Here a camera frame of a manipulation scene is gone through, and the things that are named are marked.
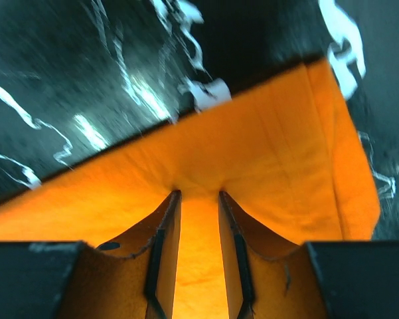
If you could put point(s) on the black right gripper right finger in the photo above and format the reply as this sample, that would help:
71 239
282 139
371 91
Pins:
267 276

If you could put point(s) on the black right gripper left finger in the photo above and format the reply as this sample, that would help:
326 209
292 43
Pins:
129 276

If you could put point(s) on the orange t shirt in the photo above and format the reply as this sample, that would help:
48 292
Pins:
287 151

